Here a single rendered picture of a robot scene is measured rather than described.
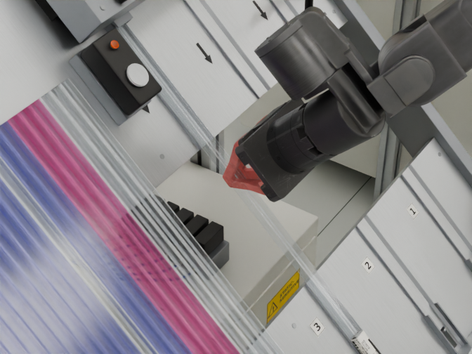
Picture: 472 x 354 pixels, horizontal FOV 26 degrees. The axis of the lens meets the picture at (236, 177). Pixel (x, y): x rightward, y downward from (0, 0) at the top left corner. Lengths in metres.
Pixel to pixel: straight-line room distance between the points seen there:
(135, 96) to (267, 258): 0.52
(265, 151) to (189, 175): 0.61
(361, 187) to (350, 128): 1.64
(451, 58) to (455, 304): 0.42
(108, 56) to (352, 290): 0.37
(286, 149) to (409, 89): 0.14
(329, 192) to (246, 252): 1.08
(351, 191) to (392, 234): 1.33
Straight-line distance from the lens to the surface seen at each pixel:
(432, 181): 1.27
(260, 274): 1.42
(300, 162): 0.96
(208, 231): 1.39
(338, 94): 0.90
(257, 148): 0.96
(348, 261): 1.13
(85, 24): 1.00
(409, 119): 1.30
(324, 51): 0.91
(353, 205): 2.48
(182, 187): 1.56
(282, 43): 0.90
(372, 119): 0.92
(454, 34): 0.90
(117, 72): 0.98
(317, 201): 2.48
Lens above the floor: 1.62
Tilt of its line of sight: 39 degrees down
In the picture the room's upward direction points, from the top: straight up
